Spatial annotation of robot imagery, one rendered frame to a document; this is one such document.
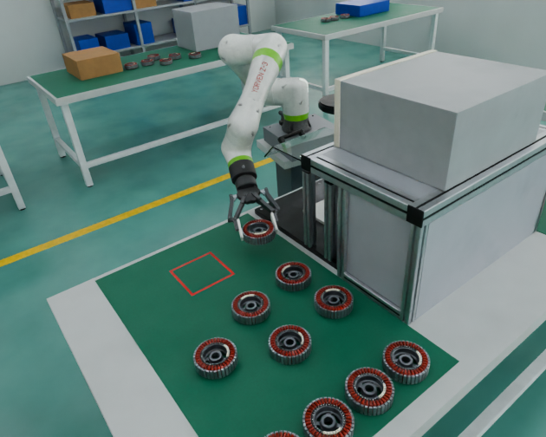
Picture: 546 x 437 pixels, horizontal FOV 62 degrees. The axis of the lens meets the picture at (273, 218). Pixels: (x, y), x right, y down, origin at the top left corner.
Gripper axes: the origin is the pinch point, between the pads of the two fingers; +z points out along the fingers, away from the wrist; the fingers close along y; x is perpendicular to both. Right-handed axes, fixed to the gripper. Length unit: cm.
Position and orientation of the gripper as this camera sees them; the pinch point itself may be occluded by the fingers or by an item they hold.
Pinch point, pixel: (258, 230)
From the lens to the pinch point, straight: 151.7
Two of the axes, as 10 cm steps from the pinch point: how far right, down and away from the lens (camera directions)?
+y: -9.7, 1.9, -1.7
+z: 2.5, 8.6, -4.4
